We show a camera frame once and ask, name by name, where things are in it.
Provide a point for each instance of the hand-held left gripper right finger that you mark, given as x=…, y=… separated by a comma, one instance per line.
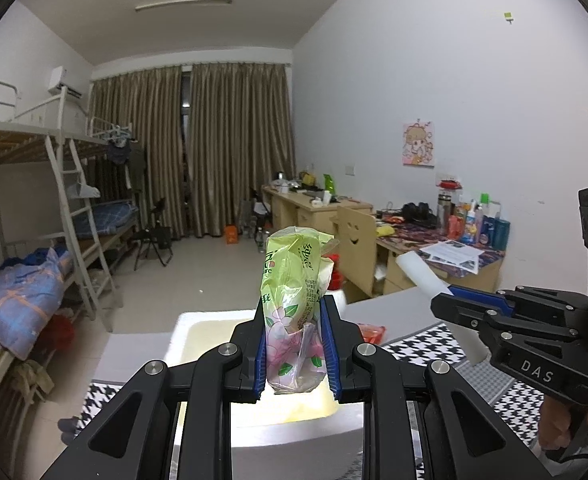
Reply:
x=330, y=360

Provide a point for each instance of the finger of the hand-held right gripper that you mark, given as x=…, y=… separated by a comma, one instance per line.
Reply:
x=479, y=295
x=461, y=311

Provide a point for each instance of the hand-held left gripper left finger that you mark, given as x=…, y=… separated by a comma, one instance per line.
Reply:
x=260, y=360

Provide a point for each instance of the white face mask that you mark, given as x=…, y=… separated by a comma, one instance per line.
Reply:
x=419, y=272

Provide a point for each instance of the white foam box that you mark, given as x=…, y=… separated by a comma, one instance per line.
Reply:
x=209, y=325

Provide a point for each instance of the green floral tissue pack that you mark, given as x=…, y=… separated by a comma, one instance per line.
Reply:
x=294, y=290

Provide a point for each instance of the person's right hand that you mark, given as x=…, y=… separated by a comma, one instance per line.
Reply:
x=556, y=422

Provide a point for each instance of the printed paper sheets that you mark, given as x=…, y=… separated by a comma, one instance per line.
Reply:
x=451, y=256

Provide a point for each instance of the red snack packet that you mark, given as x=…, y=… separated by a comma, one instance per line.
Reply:
x=372, y=334

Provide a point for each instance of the wooden desk with patterned cloth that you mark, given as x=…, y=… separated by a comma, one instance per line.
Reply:
x=409, y=270

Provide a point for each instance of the group of toiletry bottles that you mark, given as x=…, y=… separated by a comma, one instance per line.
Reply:
x=484, y=227

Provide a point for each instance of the black white houndstooth tablecloth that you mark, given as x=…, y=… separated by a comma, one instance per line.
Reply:
x=479, y=380

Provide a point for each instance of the steel thermos with red lid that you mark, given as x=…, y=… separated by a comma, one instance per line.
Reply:
x=446, y=205

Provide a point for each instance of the yellow item on desk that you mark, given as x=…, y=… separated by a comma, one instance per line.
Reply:
x=386, y=231

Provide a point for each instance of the wooden chair with smiley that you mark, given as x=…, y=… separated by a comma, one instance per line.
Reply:
x=356, y=240

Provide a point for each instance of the orange box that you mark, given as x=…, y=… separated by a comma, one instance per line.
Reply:
x=231, y=236

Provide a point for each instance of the black folding chair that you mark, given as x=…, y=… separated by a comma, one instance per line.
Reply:
x=154, y=237

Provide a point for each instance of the white pot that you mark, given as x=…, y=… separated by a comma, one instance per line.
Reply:
x=281, y=186

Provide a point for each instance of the green bag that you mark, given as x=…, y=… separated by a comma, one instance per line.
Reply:
x=329, y=185

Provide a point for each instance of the red bag under bed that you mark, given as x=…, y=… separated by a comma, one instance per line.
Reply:
x=63, y=329

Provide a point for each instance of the blue plaid mattress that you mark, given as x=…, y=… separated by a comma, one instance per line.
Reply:
x=106, y=215

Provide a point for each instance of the brown curtain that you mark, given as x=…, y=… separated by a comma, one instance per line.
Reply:
x=241, y=145
x=139, y=150

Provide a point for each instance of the beige cloth under bed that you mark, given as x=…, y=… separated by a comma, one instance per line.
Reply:
x=34, y=380

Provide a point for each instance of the hanging dark clothes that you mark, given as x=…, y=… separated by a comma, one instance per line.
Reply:
x=129, y=162

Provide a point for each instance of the blue plaid quilt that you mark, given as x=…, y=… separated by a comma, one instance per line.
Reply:
x=19, y=295

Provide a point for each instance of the white metal bunk bed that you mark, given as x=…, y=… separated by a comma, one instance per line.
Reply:
x=119, y=150
x=24, y=135

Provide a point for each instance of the white air conditioner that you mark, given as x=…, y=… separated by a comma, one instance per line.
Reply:
x=65, y=82

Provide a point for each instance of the ceiling tube light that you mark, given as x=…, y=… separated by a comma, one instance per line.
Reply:
x=184, y=2

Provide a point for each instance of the cartoon wall poster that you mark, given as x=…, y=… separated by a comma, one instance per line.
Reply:
x=419, y=144

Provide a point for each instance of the white wall socket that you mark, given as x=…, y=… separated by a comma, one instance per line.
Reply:
x=350, y=170

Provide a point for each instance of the green wall sticker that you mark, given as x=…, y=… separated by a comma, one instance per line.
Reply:
x=509, y=17

